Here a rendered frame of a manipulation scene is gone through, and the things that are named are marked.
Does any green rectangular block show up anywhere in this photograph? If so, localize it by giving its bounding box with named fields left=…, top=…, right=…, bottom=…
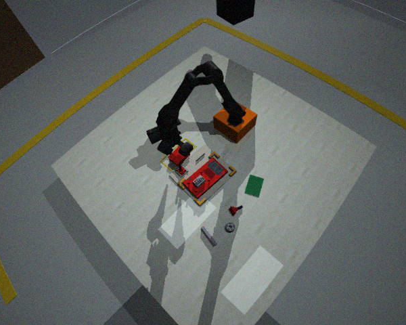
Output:
left=244, top=175, right=264, bottom=197

